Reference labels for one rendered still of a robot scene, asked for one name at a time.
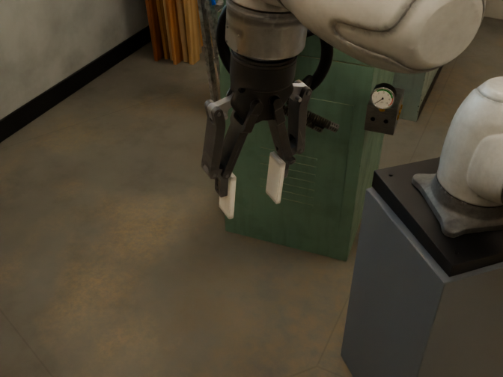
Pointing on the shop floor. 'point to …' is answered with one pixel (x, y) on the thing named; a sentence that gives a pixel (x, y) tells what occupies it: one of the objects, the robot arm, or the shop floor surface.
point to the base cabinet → (312, 166)
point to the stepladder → (205, 8)
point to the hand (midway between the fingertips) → (251, 188)
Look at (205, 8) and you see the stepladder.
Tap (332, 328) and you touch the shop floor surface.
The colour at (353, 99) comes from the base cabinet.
